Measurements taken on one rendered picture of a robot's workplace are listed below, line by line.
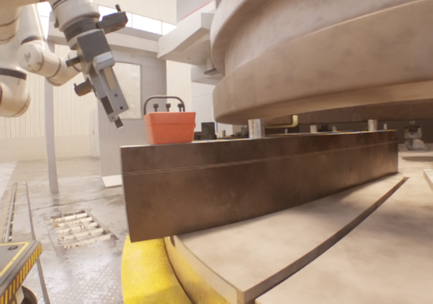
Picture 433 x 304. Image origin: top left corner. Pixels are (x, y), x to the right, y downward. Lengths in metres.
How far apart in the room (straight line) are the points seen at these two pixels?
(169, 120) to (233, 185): 0.40
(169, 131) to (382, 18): 0.90
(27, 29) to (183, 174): 0.77
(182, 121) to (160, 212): 0.37
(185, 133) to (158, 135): 0.11
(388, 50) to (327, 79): 0.25
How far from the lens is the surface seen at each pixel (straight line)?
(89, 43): 0.45
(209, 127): 2.16
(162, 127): 0.93
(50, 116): 3.89
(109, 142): 4.01
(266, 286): 0.72
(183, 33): 3.99
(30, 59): 0.85
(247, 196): 1.11
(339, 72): 0.98
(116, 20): 0.50
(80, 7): 0.49
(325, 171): 1.47
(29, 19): 0.95
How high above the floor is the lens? 0.71
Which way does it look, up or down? 1 degrees down
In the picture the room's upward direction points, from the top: 3 degrees counter-clockwise
